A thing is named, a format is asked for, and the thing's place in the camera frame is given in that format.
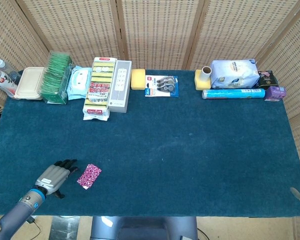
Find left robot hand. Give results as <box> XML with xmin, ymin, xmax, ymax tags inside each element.
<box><xmin>34</xmin><ymin>159</ymin><xmax>80</xmax><ymax>200</ymax></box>

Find pink patterned rectangular block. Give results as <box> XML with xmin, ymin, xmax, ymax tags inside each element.
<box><xmin>76</xmin><ymin>163</ymin><xmax>102</xmax><ymax>190</ymax></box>

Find beige lidded lunch box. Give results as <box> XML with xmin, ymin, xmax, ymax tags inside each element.
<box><xmin>14</xmin><ymin>66</ymin><xmax>46</xmax><ymax>101</ymax></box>

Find clear box green tea bags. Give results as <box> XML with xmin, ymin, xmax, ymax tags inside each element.
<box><xmin>39</xmin><ymin>50</ymin><xmax>76</xmax><ymax>105</ymax></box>

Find light blue wet wipes pack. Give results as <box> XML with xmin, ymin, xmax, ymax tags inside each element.
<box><xmin>66</xmin><ymin>65</ymin><xmax>93</xmax><ymax>101</ymax></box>

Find yellow sponge multipack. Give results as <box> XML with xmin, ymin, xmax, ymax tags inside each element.
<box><xmin>82</xmin><ymin>56</ymin><xmax>117</xmax><ymax>122</ymax></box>

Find grey robot torso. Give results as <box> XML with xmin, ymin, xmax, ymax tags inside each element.
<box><xmin>90</xmin><ymin>216</ymin><xmax>199</xmax><ymax>240</ymax></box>

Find white label bottle black cap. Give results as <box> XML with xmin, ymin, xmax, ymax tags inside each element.
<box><xmin>0</xmin><ymin>66</ymin><xmax>18</xmax><ymax>98</ymax></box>

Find white power strip box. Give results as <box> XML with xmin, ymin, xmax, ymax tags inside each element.
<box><xmin>107</xmin><ymin>59</ymin><xmax>133</xmax><ymax>114</ymax></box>

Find clear bottle white cap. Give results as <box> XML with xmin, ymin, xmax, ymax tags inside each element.
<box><xmin>0</xmin><ymin>59</ymin><xmax>22</xmax><ymax>85</ymax></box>

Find teal felt table mat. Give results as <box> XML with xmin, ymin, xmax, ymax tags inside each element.
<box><xmin>0</xmin><ymin>69</ymin><xmax>300</xmax><ymax>218</ymax></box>

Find correction tape blister pack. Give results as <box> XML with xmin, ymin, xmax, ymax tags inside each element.
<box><xmin>144</xmin><ymin>74</ymin><xmax>180</xmax><ymax>98</ymax></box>

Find yellow sponge with paper cup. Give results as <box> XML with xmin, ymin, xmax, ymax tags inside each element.
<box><xmin>194</xmin><ymin>69</ymin><xmax>213</xmax><ymax>91</ymax></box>

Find woven bamboo folding screen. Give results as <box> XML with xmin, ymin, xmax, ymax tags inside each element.
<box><xmin>0</xmin><ymin>0</ymin><xmax>300</xmax><ymax>240</ymax></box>

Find white paper roll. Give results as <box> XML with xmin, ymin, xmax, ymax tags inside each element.
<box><xmin>201</xmin><ymin>65</ymin><xmax>213</xmax><ymax>80</ymax></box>

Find blue plastic wrap roll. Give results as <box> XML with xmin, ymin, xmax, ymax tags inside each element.
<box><xmin>201</xmin><ymin>88</ymin><xmax>266</xmax><ymax>100</ymax></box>

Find white blue tissue bag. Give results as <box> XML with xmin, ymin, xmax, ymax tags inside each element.
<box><xmin>210</xmin><ymin>58</ymin><xmax>261</xmax><ymax>90</ymax></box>

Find black snack packet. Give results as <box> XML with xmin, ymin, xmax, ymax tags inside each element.
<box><xmin>257</xmin><ymin>70</ymin><xmax>278</xmax><ymax>90</ymax></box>

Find small purple box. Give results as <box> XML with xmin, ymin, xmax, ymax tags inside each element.
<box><xmin>264</xmin><ymin>85</ymin><xmax>288</xmax><ymax>102</ymax></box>

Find shiny metal base plate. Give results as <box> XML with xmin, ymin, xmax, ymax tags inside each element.
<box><xmin>51</xmin><ymin>216</ymin><xmax>81</xmax><ymax>240</ymax></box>

